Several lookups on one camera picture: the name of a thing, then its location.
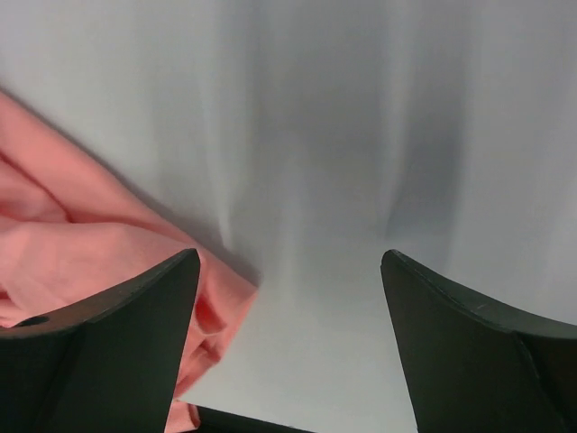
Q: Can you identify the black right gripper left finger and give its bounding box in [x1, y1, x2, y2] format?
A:
[1, 249, 200, 432]

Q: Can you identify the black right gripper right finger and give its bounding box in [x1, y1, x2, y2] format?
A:
[380, 250, 576, 432]

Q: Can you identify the salmon pink polo shirt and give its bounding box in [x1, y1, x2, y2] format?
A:
[1, 95, 256, 432]

